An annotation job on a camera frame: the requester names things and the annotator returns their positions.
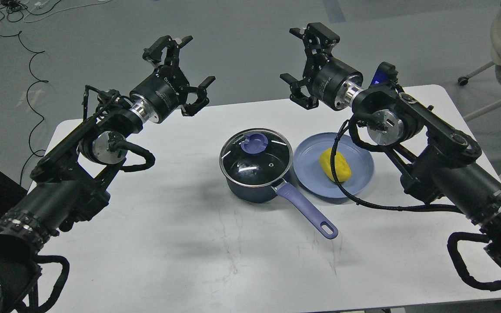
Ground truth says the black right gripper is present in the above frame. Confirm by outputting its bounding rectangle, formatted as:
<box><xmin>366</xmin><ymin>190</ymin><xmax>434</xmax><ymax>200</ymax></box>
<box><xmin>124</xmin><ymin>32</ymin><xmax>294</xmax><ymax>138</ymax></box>
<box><xmin>280</xmin><ymin>23</ymin><xmax>363</xmax><ymax>111</ymax></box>

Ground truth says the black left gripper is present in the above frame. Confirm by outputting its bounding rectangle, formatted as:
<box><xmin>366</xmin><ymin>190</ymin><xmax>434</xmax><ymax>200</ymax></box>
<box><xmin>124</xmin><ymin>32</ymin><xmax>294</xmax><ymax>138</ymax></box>
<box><xmin>129</xmin><ymin>35</ymin><xmax>216</xmax><ymax>123</ymax></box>

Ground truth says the glass pot lid purple knob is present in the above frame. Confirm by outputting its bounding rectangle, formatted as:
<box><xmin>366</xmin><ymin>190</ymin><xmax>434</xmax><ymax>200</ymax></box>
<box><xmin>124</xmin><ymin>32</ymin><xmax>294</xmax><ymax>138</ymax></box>
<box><xmin>219</xmin><ymin>128</ymin><xmax>294</xmax><ymax>188</ymax></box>

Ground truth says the yellow potato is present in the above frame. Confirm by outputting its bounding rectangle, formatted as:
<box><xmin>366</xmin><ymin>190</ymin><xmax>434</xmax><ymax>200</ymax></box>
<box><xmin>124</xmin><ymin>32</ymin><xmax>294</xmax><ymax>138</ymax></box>
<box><xmin>318</xmin><ymin>148</ymin><xmax>352</xmax><ymax>182</ymax></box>

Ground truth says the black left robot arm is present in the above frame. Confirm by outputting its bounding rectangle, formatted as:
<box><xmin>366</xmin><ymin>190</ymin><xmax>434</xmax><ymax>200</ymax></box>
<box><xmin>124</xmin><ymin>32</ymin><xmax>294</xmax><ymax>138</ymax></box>
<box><xmin>0</xmin><ymin>35</ymin><xmax>215</xmax><ymax>313</ymax></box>

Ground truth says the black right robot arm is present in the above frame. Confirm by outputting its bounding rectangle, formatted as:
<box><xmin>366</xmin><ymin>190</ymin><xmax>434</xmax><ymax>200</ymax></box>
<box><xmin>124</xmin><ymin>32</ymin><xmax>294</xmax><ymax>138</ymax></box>
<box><xmin>280</xmin><ymin>23</ymin><xmax>501</xmax><ymax>291</ymax></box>

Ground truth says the blue round plate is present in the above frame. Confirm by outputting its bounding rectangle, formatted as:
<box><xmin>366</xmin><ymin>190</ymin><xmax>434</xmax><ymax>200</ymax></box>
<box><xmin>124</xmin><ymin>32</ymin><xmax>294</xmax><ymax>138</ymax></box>
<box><xmin>294</xmin><ymin>133</ymin><xmax>374</xmax><ymax>200</ymax></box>

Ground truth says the dark blue saucepan purple handle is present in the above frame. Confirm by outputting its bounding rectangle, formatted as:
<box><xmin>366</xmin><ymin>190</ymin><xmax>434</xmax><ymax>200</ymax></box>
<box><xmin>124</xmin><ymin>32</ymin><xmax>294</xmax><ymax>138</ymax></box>
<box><xmin>219</xmin><ymin>128</ymin><xmax>339</xmax><ymax>240</ymax></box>

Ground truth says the black floor cable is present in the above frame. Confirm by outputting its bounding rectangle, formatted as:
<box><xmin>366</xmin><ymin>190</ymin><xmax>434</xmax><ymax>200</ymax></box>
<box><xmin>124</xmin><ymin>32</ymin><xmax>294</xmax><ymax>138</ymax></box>
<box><xmin>0</xmin><ymin>0</ymin><xmax>63</xmax><ymax>186</ymax></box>

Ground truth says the white floor cable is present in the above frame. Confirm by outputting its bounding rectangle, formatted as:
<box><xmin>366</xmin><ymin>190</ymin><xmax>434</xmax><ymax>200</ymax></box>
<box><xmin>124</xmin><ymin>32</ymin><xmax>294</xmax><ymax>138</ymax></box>
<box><xmin>23</xmin><ymin>0</ymin><xmax>114</xmax><ymax>23</ymax></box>

